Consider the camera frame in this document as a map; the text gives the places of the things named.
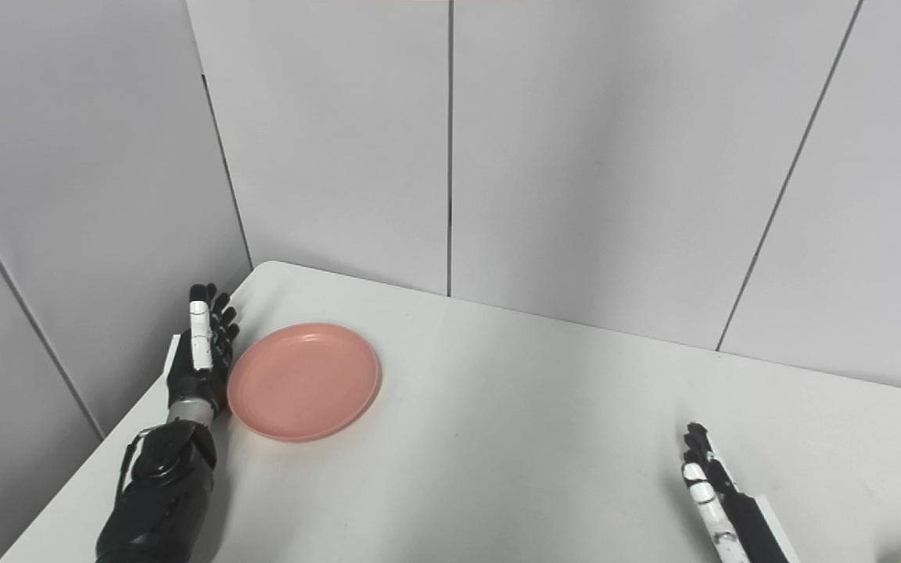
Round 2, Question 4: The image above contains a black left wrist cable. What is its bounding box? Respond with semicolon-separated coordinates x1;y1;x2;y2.
117;429;146;505

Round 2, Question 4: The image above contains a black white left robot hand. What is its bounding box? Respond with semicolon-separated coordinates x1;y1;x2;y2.
167;283;241;415

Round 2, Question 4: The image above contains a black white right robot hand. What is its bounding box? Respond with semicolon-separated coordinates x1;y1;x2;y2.
681;423;802;563

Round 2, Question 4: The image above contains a pink round plate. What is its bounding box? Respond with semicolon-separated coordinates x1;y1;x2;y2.
227;323;382;443

